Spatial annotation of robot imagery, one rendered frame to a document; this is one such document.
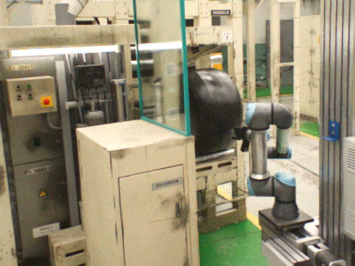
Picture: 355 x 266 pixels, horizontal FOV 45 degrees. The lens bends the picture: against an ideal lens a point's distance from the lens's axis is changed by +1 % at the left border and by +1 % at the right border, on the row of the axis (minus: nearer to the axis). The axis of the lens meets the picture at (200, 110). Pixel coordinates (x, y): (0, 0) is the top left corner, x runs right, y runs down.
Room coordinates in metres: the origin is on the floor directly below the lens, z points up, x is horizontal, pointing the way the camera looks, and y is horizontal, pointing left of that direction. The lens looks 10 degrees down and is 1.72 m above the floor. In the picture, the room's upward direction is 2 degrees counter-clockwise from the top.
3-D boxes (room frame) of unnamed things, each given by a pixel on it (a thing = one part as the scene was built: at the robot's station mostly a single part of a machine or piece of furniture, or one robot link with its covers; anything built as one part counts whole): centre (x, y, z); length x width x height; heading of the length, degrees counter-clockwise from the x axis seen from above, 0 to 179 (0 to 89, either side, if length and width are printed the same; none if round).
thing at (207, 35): (3.22, 0.04, 1.71); 0.61 x 0.25 x 0.15; 120
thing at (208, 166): (2.78, -0.07, 0.83); 0.36 x 0.09 x 0.06; 120
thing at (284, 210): (2.20, -0.45, 0.77); 0.15 x 0.15 x 0.10
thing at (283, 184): (2.20, -0.44, 0.88); 0.13 x 0.12 x 0.14; 82
